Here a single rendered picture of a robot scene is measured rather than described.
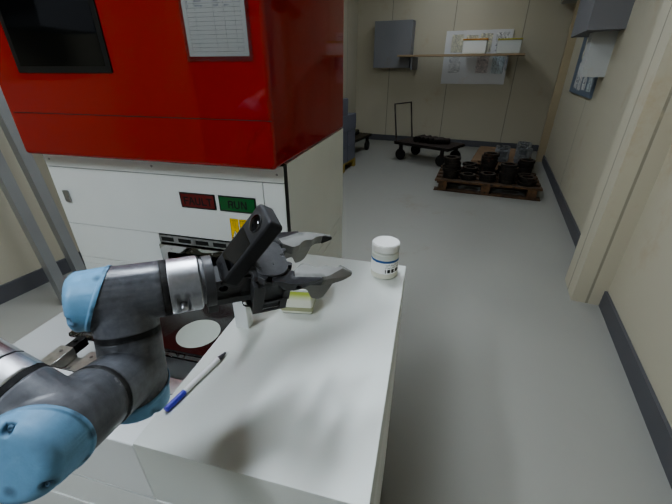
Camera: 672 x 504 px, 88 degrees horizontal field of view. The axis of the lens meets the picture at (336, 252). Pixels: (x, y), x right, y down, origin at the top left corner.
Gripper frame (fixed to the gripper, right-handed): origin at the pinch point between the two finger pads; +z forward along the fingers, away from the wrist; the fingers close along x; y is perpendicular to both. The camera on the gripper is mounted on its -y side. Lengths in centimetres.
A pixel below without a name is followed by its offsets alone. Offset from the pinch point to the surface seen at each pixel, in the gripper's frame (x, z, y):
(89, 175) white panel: -81, -44, 34
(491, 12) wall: -540, 546, 9
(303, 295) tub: -8.8, 0.8, 21.3
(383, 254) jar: -15.0, 24.0, 19.2
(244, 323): -8.3, -11.8, 26.2
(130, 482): 11, -34, 35
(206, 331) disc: -16.2, -18.5, 37.7
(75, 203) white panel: -83, -50, 46
